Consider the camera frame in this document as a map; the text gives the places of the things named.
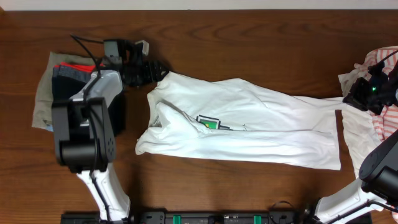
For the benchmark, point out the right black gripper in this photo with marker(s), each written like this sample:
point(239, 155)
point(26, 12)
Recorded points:
point(355, 97)

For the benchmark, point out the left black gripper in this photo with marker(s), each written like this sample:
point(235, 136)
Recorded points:
point(149, 70)

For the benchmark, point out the white t-shirt with pixel logo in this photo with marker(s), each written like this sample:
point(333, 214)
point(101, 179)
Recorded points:
point(235, 120)

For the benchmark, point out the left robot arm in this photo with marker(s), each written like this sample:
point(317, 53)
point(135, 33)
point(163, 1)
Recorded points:
point(88, 113)

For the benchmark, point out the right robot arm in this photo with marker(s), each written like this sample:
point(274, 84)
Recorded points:
point(376, 186)

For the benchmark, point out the red white striped garment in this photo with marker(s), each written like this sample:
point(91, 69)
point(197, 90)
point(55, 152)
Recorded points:
point(384, 124)

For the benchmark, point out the white garment in pile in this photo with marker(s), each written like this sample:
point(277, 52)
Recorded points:
point(358, 129)

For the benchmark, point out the red folded garment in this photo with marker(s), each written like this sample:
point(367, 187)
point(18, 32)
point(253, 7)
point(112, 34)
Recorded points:
point(82, 68)

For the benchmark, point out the black boxer shorts grey waistband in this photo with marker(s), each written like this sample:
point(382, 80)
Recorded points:
point(67, 81)

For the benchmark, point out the khaki folded garment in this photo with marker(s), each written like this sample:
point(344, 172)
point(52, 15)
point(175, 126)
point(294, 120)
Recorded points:
point(42, 115)

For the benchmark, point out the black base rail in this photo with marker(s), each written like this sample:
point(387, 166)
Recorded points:
point(198, 218)

